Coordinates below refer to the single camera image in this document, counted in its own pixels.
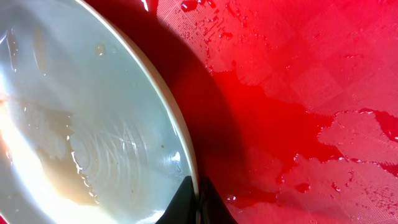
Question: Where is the white plate top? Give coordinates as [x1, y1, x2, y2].
[1, 1, 198, 223]

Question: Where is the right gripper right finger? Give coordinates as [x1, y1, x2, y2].
[199, 177, 237, 224]

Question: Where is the red plastic tray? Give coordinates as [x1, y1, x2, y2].
[91, 1, 397, 223]

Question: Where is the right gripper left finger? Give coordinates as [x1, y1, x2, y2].
[155, 176, 197, 224]

